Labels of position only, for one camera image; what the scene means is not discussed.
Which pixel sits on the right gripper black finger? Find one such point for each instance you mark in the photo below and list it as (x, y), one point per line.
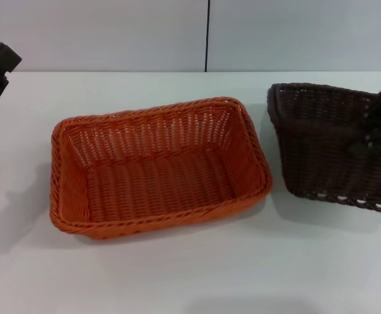
(380, 142)

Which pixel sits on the dark brown woven basket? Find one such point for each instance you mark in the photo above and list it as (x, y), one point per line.
(321, 144)

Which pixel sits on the orange woven plastic basket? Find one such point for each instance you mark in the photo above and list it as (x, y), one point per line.
(164, 176)

